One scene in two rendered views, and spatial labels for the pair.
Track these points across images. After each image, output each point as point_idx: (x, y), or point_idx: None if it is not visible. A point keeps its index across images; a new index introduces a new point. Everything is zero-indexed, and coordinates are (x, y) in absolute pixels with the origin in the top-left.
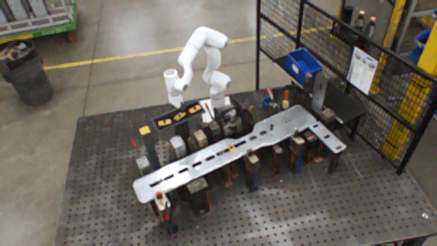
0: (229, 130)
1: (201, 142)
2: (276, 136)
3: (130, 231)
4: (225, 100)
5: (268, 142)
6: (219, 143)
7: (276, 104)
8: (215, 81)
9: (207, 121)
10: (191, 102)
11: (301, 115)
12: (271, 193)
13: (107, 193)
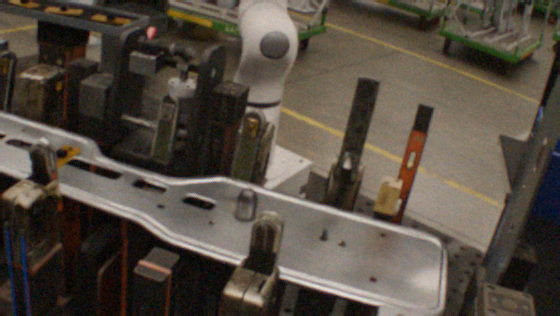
0: (146, 149)
1: (23, 86)
2: (220, 238)
3: None
4: (294, 162)
5: (165, 225)
6: (60, 134)
7: (348, 164)
8: (247, 18)
9: None
10: (128, 13)
11: (407, 265)
12: None
13: None
